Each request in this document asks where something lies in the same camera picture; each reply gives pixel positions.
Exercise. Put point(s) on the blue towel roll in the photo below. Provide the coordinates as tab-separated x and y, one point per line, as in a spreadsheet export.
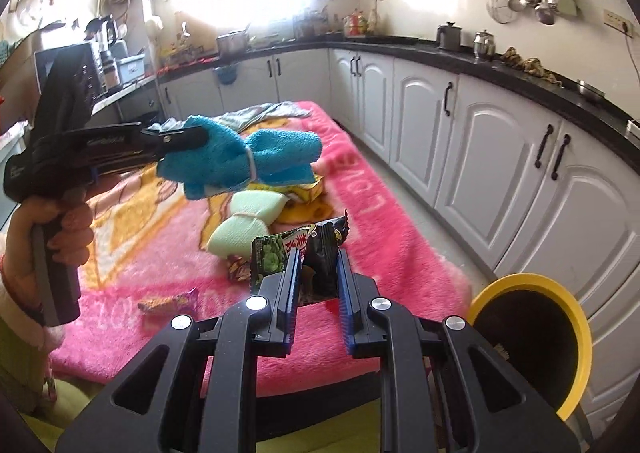
270	153

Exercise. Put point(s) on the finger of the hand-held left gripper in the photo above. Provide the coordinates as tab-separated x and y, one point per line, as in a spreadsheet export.
175	137

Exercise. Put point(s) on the white power adapter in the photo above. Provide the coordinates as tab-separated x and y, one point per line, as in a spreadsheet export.
634	129

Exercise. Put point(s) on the white storage box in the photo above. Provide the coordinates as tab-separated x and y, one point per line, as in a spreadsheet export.
131	68

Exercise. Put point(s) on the yellow-rimmed trash bin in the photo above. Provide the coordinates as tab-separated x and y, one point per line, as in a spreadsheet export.
530	328

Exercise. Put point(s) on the person's yellow-green clothing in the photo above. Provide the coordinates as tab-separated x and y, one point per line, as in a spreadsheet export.
320	428

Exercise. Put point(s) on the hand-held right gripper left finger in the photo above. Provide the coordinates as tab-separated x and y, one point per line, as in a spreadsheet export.
294	303

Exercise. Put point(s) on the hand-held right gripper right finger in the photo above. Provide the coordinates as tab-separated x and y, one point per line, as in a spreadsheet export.
345	313

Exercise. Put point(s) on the person's left hand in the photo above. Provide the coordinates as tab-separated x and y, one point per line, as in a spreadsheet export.
75	233

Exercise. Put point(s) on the light green towel bundle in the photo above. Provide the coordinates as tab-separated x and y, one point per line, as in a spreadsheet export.
245	223

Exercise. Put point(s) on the brown yellow snack packet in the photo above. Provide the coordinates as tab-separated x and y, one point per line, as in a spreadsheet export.
305	212

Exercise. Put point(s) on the dark grey teapot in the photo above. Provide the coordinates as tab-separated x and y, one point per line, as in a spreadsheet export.
449	38

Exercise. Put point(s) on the black kitchen countertop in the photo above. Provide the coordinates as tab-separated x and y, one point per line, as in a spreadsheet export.
590	108

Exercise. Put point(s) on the black blender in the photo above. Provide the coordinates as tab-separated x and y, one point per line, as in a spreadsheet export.
107	68

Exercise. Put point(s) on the light blue cloth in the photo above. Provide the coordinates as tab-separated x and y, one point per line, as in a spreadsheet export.
270	110

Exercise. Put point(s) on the pile of ginger roots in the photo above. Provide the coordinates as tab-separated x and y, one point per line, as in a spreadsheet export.
530	65

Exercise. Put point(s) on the cluster of jars and canisters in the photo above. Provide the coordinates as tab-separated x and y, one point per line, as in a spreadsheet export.
312	23

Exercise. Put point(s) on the silver microwave oven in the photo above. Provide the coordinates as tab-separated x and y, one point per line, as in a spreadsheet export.
89	73

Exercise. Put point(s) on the pink printed blanket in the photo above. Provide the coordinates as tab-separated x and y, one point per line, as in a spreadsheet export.
150	253

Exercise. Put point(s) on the steel bowl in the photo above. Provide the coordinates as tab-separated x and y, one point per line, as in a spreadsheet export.
591	89

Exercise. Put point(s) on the wall power socket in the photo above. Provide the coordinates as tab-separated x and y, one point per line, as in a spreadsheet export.
616	19

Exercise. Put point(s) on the pink yellow snack wrapper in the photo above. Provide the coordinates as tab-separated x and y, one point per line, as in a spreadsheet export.
239	269

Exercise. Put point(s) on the person's left forearm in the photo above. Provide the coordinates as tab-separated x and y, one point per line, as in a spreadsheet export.
20	333

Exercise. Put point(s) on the cluster of condiment bottles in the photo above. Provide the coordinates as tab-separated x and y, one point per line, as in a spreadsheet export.
357	23

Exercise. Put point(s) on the steel teapot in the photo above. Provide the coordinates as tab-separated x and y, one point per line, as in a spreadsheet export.
484	45

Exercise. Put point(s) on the blue hanging basket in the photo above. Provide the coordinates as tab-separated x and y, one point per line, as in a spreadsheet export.
226	74

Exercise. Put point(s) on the steel stock pot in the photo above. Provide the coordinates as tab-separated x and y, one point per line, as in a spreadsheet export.
232	43

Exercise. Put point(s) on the green pea snack packet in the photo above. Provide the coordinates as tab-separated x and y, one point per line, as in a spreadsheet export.
272	258

